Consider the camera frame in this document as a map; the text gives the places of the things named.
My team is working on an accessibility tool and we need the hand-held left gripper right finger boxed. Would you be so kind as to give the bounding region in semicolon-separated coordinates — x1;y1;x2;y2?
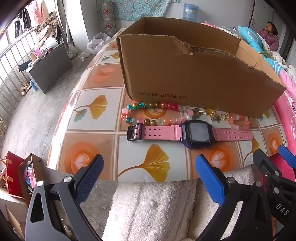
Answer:
195;154;274;241

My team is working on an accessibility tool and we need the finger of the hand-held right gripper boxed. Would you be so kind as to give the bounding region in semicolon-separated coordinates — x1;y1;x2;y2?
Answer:
253;149;287;193
278;145;296;171

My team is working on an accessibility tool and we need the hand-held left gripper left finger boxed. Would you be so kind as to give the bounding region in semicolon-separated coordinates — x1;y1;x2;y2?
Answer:
25;154;104;241

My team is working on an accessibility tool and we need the pink orange bead bracelet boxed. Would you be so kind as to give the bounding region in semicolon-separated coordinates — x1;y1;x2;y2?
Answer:
228;115;252;131

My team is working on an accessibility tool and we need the pink strap smart watch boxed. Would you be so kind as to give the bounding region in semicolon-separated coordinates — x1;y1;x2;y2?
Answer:
127;120;253;150

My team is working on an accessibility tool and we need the multicolour bead bracelet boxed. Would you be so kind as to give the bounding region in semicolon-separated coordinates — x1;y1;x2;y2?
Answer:
121;101;200;126

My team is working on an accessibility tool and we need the brown cardboard box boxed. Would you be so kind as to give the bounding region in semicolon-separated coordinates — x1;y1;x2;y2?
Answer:
116;17;286;118

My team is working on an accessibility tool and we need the pink floral blanket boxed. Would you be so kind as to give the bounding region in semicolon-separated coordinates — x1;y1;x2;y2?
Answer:
273;67;296;149

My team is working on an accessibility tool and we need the brown paper bag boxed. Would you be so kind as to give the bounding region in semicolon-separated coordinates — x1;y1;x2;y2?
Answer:
18;153;44;207

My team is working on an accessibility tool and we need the white fluffy towel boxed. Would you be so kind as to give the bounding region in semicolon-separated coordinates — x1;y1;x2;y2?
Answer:
102;167;255;241

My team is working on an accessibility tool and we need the red gift bag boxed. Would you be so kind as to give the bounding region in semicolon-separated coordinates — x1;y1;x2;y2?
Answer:
5;151;25;198

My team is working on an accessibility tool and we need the white crumpled blanket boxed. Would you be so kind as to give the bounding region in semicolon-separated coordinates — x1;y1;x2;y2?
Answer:
264;44;289;70

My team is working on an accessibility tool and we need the grey cabinet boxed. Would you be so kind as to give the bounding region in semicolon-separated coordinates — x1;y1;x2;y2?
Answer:
25;42;73;94

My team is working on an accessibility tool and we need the blue patterned quilt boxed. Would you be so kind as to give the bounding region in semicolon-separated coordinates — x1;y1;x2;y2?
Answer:
238;26;266;55

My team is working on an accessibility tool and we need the metal railing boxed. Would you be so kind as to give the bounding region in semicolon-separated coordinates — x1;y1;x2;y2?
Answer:
0;25;40;130

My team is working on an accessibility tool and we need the white plastic bag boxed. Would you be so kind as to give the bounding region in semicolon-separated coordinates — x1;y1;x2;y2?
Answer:
87;32;112;54

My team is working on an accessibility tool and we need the grey floral pillow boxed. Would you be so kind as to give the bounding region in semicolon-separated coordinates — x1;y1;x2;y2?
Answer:
215;24;241;35

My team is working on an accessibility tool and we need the pile of woven clothes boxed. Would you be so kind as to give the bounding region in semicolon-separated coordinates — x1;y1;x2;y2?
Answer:
37;11;63;44

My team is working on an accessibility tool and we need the patchwork long cushion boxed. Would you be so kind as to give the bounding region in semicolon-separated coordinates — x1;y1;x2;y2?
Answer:
99;5;118;36

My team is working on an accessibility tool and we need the dark hanging jacket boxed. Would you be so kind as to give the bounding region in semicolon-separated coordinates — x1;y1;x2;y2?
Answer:
14;9;31;37

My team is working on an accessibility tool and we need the blue water jug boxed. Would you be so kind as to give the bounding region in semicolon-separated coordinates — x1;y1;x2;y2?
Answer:
183;3;199;22

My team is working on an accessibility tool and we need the pink hanging garment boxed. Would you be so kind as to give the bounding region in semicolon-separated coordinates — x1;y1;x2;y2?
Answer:
31;0;50;24

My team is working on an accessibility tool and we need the teal floral hanging cloth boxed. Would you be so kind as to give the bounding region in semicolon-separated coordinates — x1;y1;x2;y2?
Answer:
97;0;178;21

